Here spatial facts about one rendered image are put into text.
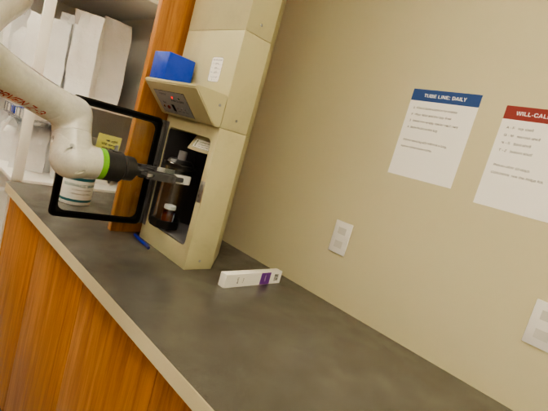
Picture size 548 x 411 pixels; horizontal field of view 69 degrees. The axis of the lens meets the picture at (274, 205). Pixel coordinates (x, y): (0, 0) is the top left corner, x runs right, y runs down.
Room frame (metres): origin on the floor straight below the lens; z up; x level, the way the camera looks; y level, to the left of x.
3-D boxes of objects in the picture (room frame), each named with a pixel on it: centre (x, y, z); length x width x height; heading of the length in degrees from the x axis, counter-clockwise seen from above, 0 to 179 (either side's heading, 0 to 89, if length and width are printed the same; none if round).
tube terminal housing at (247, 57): (1.44, 0.26, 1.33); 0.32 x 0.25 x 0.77; 47
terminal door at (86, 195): (1.34, 0.58, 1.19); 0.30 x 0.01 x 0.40; 130
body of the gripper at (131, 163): (1.23, 0.45, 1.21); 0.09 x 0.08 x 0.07; 140
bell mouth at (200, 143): (1.40, 0.26, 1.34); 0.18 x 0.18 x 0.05
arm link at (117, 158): (1.17, 0.50, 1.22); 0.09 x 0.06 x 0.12; 50
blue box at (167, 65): (1.37, 0.45, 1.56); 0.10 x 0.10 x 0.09; 47
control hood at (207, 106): (1.30, 0.38, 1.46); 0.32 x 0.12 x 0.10; 47
